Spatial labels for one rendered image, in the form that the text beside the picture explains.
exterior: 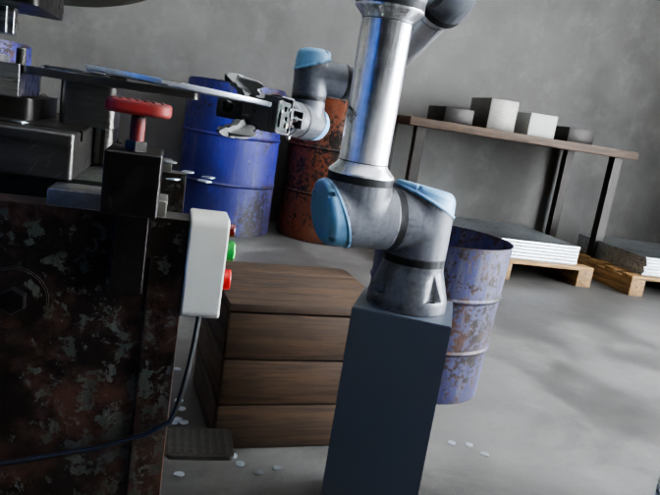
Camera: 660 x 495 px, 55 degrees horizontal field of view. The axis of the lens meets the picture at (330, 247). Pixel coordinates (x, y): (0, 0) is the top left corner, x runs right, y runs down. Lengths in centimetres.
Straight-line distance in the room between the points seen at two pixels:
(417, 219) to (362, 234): 11
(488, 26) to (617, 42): 105
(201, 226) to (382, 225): 38
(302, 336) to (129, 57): 317
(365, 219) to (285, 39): 343
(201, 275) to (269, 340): 64
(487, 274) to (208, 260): 117
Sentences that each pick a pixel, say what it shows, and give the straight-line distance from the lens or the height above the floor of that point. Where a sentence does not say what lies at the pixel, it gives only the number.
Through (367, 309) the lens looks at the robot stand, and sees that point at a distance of 115.
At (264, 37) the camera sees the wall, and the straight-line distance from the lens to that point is 443.
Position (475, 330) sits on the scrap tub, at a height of 24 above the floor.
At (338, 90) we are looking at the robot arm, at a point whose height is 83.
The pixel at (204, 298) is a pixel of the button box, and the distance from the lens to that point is 85.
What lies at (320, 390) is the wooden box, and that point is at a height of 15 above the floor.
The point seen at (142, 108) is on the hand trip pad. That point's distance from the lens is 72.
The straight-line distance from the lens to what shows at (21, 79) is 105.
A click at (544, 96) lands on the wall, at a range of 511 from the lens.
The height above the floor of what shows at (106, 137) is 69.
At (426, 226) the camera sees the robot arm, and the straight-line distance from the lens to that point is 114.
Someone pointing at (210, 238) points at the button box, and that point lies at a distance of 83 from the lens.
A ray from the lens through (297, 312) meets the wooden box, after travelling 145.
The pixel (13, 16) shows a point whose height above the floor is 85.
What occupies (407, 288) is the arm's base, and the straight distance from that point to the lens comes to 116.
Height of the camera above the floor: 78
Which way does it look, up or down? 11 degrees down
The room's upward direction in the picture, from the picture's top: 9 degrees clockwise
